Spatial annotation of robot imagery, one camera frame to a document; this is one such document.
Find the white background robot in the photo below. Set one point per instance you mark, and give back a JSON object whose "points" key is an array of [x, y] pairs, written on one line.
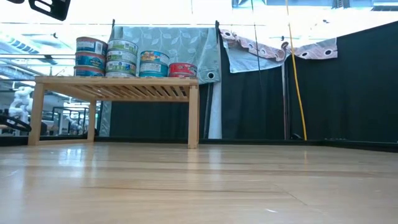
{"points": [[20, 102]]}

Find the teal label tuna can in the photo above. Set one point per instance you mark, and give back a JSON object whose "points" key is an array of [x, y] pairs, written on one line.
{"points": [[154, 68], [154, 57]]}

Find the pink eyelet curtain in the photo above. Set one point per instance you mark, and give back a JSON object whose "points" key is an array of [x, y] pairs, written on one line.
{"points": [[317, 51]]}

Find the blue label gold-rim can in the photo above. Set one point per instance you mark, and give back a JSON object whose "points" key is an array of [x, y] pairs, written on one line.
{"points": [[91, 60], [90, 46], [90, 71]]}

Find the black metal cart frame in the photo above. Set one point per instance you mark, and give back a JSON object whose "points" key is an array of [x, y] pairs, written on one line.
{"points": [[70, 108]]}

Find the wooden slatted shelf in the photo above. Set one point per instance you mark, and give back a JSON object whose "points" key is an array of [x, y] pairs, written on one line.
{"points": [[118, 80]]}

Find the green label tuna can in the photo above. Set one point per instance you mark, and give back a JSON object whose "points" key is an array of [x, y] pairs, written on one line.
{"points": [[122, 57], [119, 75], [121, 68], [122, 46]]}

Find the white curtain strip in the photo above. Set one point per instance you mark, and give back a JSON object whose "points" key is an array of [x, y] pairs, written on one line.
{"points": [[215, 118]]}

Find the black table frame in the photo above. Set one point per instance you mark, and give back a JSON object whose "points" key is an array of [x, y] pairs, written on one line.
{"points": [[264, 142]]}

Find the black backdrop curtain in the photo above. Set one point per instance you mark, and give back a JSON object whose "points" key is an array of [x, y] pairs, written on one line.
{"points": [[357, 87], [149, 118], [248, 105]]}

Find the metal stand pole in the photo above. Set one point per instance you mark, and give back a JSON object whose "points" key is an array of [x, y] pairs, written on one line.
{"points": [[286, 102]]}

